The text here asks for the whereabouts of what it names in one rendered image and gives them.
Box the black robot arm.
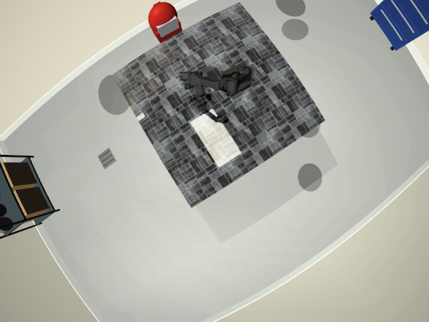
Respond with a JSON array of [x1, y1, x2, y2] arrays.
[[179, 65, 252, 94]]

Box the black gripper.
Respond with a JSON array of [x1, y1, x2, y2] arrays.
[[183, 81, 193, 90]]

